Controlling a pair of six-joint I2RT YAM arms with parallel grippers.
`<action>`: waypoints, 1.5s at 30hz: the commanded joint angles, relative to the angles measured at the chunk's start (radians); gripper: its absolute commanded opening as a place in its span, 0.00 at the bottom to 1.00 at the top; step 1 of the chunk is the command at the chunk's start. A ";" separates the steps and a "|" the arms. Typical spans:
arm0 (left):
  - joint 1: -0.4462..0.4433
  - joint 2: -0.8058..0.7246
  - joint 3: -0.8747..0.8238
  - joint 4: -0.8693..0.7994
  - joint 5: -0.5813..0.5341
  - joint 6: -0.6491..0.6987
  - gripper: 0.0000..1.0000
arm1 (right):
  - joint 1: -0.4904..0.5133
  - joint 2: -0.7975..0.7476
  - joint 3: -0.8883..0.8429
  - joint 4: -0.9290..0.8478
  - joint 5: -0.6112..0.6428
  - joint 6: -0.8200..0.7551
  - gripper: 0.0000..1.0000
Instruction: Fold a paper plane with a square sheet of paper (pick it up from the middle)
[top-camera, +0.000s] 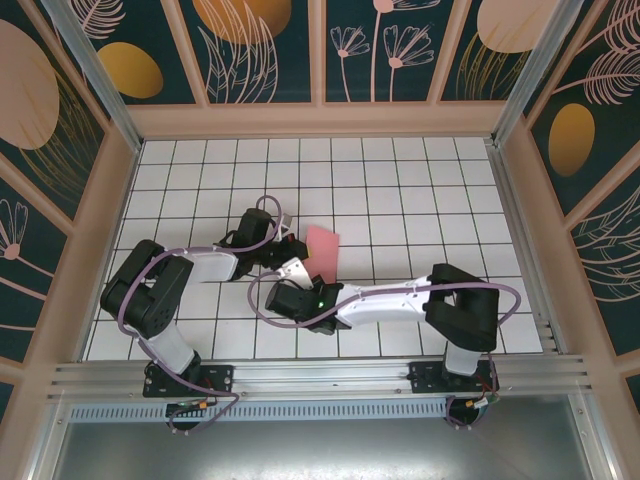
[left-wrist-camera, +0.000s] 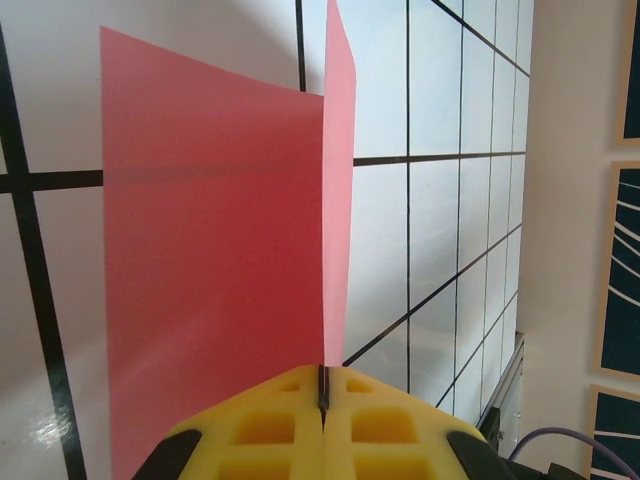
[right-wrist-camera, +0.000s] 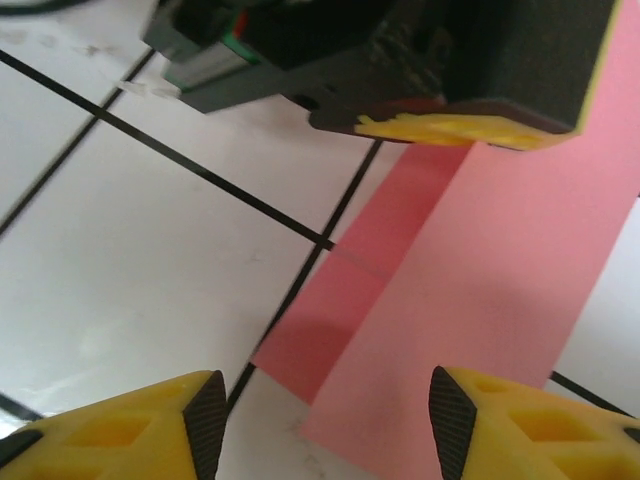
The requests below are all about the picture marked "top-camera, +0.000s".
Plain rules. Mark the grey metal sheet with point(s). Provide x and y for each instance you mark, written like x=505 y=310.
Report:
x=320 y=450

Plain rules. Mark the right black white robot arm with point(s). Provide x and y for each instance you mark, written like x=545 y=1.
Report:
x=390 y=305

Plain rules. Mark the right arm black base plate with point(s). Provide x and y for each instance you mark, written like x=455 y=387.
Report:
x=425 y=377

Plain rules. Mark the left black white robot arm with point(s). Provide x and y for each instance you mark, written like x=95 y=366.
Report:
x=212 y=265

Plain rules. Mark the yellow power connector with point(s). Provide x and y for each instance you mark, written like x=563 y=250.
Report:
x=471 y=403
x=202 y=403

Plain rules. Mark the aluminium corner post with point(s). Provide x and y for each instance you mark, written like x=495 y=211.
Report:
x=530 y=70
x=100 y=85

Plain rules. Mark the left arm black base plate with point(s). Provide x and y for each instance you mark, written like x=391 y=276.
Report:
x=220 y=380

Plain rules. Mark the aluminium table side rail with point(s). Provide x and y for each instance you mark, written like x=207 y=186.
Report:
x=520 y=240

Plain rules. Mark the long aluminium mounting rail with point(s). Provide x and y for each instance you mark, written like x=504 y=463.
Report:
x=320 y=375

